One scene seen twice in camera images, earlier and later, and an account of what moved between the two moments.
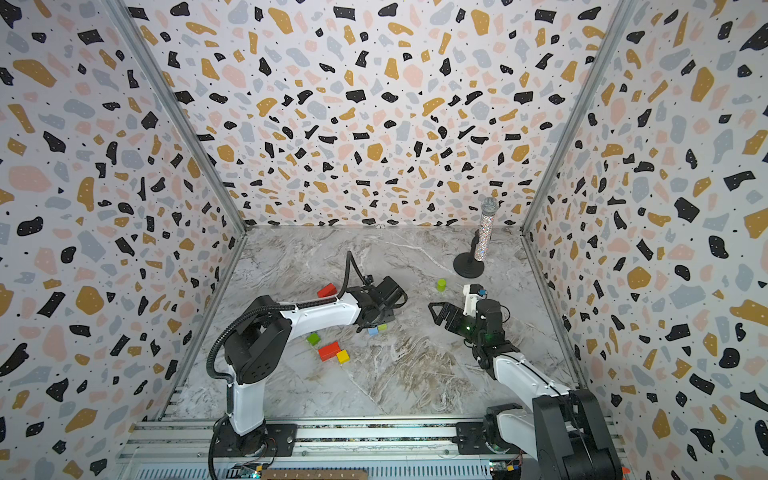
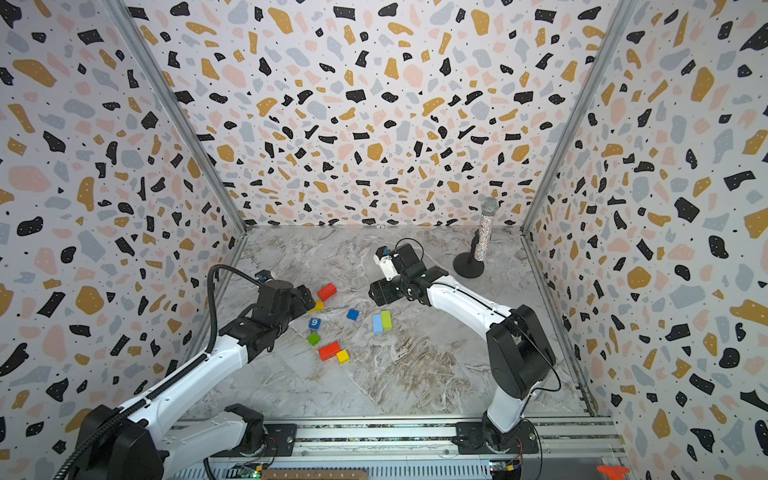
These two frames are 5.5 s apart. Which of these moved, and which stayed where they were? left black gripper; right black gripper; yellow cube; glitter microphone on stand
Moved: right black gripper; left black gripper
Stayed: glitter microphone on stand; yellow cube
